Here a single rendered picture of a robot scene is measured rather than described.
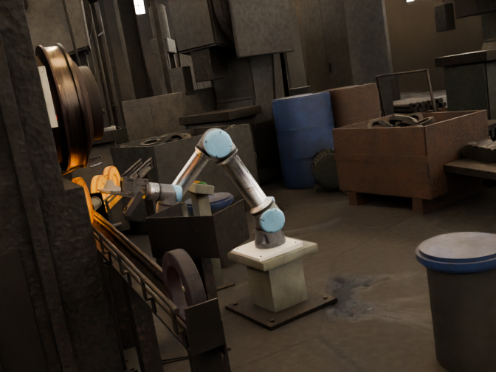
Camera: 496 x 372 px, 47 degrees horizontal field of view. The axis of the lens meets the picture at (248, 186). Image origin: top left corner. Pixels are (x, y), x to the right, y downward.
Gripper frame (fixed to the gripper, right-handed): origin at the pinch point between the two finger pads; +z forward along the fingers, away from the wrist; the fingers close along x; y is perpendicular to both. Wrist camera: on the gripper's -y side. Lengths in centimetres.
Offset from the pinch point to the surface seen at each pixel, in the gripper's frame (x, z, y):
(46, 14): -248, 0, 118
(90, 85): 25.9, 13.7, 39.9
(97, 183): -25.5, -4.1, 1.8
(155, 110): -382, -140, 67
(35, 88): 61, 36, 33
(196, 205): -52, -65, -7
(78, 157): 26.2, 15.2, 13.7
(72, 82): 34, 21, 39
